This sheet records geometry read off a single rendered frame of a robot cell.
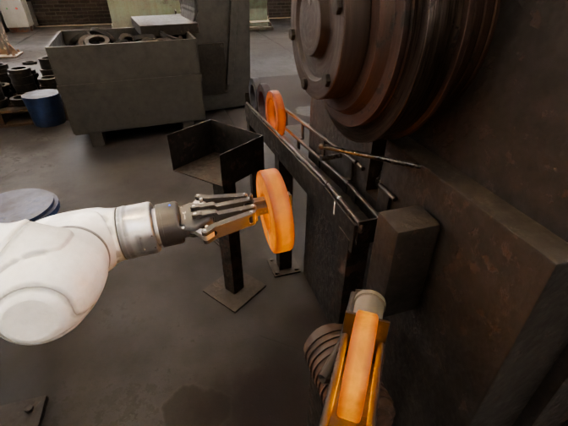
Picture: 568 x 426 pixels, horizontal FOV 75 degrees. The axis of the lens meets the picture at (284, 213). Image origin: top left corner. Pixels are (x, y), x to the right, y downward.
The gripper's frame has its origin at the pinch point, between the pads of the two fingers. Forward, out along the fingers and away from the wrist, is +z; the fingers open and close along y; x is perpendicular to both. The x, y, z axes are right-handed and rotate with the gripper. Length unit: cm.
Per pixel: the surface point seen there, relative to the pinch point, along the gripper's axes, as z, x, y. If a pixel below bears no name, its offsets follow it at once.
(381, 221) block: 20.7, -6.4, 4.0
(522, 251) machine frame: 31.5, -0.3, 25.1
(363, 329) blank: 5.6, -6.1, 26.2
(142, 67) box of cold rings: -34, -27, -252
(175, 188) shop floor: -27, -84, -163
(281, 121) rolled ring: 24, -17, -80
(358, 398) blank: 2.1, -10.7, 32.8
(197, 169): -11, -25, -68
